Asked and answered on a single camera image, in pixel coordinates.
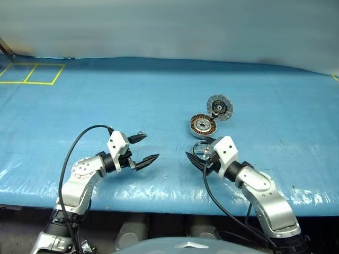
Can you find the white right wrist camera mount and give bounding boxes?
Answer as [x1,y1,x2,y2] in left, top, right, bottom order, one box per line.
[212,135,239,177]

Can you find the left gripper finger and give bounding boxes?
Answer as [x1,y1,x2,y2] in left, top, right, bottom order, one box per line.
[134,153,160,171]
[128,131,148,146]

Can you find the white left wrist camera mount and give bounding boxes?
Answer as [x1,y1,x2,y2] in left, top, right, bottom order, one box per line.
[106,131,130,173]

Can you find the grey robot torso shell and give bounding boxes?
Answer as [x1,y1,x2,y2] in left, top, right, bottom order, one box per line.
[110,236,231,254]

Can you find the round silver motor stator housing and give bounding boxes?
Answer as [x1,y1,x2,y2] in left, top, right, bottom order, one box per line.
[189,113,219,139]

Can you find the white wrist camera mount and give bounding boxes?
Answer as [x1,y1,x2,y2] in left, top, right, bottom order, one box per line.
[212,135,239,177]
[106,131,130,173]

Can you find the yellow tape double square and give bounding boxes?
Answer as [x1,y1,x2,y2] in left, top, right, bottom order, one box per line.
[0,63,66,86]

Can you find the blue plastic table cover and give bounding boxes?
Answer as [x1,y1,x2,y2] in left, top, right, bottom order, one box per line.
[0,54,339,217]

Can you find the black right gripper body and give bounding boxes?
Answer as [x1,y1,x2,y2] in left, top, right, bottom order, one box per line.
[202,151,221,177]

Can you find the finned motor cover with board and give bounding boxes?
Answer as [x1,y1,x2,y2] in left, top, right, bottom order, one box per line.
[206,94,234,122]

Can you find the slanted metal bar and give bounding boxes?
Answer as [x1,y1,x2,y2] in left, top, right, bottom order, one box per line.
[0,36,16,58]

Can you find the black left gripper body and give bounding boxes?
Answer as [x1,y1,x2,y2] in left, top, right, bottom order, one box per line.
[118,147,139,173]

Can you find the grey rounded cylinder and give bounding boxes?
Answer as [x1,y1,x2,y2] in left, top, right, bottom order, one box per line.
[115,214,148,250]
[189,224,221,241]

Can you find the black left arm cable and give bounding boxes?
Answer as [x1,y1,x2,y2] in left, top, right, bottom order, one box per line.
[58,124,115,254]

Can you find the shiny silver rotor disc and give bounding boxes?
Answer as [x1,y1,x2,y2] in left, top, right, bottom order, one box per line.
[191,140,213,161]

